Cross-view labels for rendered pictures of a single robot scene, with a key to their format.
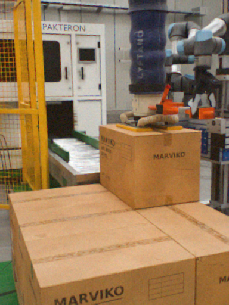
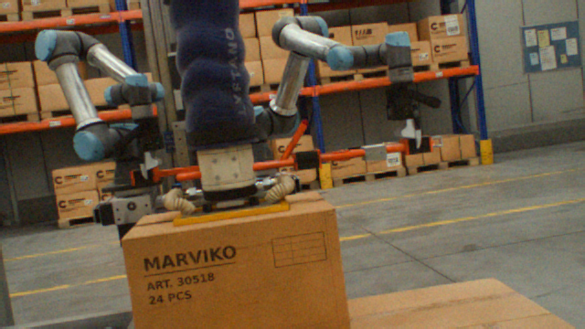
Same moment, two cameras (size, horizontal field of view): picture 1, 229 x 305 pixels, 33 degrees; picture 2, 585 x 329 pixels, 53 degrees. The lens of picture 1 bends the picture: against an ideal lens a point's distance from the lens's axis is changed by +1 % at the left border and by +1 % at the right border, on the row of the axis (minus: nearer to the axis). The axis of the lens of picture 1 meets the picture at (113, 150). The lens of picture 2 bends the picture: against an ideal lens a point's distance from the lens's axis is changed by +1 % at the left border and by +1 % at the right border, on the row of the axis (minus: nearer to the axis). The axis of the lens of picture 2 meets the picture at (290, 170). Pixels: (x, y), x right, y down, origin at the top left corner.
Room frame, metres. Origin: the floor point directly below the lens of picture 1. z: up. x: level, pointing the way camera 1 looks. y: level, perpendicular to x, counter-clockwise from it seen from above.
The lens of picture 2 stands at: (1.60, 1.49, 1.22)
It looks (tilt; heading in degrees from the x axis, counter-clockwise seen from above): 5 degrees down; 286
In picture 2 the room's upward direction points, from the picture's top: 8 degrees counter-clockwise
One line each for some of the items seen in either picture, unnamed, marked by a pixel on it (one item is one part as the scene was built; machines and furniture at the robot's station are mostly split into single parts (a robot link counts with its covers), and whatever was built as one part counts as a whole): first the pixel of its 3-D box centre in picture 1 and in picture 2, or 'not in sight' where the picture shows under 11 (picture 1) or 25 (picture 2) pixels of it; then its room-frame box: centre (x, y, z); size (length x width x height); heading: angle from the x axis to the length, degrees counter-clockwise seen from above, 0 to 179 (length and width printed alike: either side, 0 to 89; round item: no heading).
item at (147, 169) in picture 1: (144, 159); (239, 274); (2.29, -0.19, 0.74); 0.60 x 0.40 x 0.40; 20
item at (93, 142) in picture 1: (95, 140); not in sight; (4.15, 0.21, 0.60); 1.60 x 0.10 x 0.09; 20
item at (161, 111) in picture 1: (166, 108); (306, 160); (2.05, -0.29, 1.07); 0.10 x 0.08 x 0.06; 109
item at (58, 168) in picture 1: (48, 159); not in sight; (3.62, 0.64, 0.50); 2.31 x 0.05 x 0.19; 20
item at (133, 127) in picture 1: (133, 124); (231, 208); (2.25, -0.12, 0.97); 0.34 x 0.10 x 0.05; 19
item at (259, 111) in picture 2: not in sight; (252, 123); (2.38, -0.79, 1.20); 0.13 x 0.12 x 0.14; 49
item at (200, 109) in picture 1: (201, 112); (416, 145); (1.71, -0.40, 1.07); 0.08 x 0.07 x 0.05; 19
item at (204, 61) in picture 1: (202, 62); (401, 75); (1.73, -0.40, 1.29); 0.08 x 0.08 x 0.05
